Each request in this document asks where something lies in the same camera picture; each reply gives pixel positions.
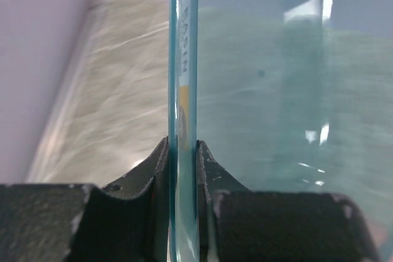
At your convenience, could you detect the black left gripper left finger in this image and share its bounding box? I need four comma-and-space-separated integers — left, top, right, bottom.
1, 139, 169, 261

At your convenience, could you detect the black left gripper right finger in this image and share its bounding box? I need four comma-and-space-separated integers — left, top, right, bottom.
196, 141, 381, 261

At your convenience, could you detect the teal transparent plastic bin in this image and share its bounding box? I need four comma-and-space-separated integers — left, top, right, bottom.
170, 0, 392, 261

